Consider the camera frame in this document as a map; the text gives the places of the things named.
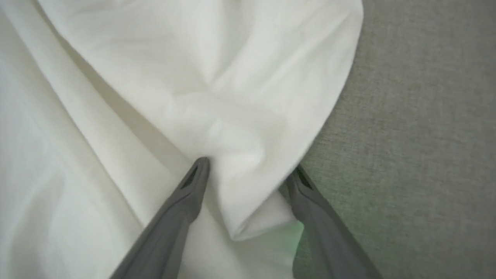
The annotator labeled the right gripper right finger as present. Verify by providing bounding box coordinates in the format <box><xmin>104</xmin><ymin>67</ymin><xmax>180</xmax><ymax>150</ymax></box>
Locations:
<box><xmin>286</xmin><ymin>165</ymin><xmax>382</xmax><ymax>279</ymax></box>

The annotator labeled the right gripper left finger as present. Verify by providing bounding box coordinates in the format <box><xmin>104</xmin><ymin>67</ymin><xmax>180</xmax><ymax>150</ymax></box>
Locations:
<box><xmin>110</xmin><ymin>157</ymin><xmax>211</xmax><ymax>279</ymax></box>

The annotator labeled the black and white shirt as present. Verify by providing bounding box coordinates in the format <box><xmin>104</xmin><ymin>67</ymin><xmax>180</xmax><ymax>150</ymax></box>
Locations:
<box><xmin>0</xmin><ymin>0</ymin><xmax>365</xmax><ymax>279</ymax></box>

